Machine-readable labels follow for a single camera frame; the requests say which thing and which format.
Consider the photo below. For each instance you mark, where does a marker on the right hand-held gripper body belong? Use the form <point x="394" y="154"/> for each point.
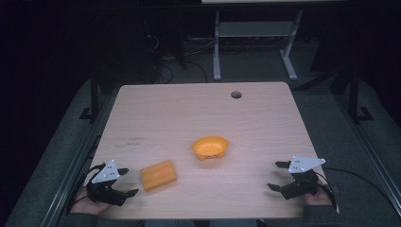
<point x="301" y="183"/>

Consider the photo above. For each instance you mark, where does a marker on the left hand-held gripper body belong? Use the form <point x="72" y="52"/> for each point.
<point x="104" y="189"/>

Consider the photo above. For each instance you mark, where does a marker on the orange rectangular soap bar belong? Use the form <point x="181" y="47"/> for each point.
<point x="158" y="175"/>

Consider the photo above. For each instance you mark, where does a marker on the orange perforated soap dish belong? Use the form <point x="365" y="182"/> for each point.
<point x="210" y="147"/>

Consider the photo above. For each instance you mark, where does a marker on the person's left hand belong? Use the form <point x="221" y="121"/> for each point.
<point x="86" y="203"/>

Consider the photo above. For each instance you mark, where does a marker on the person's right hand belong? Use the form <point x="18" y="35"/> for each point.
<point x="318" y="199"/>

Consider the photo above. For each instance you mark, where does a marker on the black metal stand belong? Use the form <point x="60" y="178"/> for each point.
<point x="94" y="94"/>
<point x="354" y="94"/>

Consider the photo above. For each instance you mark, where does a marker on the metal floor rail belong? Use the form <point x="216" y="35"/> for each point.
<point x="369" y="148"/>
<point x="75" y="164"/>

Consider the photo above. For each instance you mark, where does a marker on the white metal stand frame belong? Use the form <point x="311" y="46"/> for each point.
<point x="252" y="29"/>

